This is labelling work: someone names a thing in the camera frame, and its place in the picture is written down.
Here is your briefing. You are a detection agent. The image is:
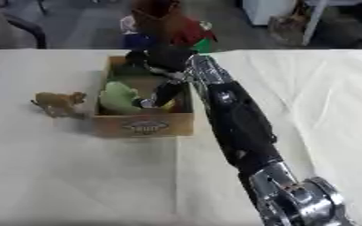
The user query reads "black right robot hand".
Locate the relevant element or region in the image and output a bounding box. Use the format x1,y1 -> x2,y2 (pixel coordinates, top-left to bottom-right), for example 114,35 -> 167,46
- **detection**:
124,48 -> 199,109

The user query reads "tan cardboard box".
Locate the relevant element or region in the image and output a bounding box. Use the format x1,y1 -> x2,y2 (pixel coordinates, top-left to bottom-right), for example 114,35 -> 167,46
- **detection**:
89,55 -> 197,138

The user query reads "blue and white object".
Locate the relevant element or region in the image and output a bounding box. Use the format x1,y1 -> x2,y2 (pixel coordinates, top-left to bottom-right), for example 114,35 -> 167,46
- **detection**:
117,14 -> 158,50

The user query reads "red and brown bundle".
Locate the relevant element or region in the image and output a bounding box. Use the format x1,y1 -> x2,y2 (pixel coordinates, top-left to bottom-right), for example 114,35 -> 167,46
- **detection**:
130,0 -> 218,48

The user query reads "green object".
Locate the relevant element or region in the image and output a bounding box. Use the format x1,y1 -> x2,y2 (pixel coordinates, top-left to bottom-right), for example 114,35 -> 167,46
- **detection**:
192,38 -> 215,54

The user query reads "yellow toy piece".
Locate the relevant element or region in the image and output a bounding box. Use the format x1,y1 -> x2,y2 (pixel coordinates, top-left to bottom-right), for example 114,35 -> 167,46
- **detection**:
159,99 -> 178,112

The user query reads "green soft toy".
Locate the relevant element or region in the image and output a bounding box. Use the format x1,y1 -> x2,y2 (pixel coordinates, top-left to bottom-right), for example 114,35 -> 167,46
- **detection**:
97,81 -> 146,116

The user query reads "brown toy animal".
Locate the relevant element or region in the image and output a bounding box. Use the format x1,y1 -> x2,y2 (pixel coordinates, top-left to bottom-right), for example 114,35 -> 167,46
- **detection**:
29,91 -> 90,120

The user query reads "white cabinet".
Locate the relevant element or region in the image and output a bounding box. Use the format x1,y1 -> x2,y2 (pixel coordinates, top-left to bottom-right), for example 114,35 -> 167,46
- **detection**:
241,0 -> 298,26

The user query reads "tan bag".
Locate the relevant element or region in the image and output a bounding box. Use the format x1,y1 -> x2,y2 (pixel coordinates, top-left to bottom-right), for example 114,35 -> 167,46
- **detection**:
268,13 -> 310,46

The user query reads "white table leg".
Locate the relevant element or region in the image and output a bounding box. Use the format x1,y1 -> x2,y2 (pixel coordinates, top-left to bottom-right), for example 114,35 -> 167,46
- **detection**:
299,0 -> 329,47

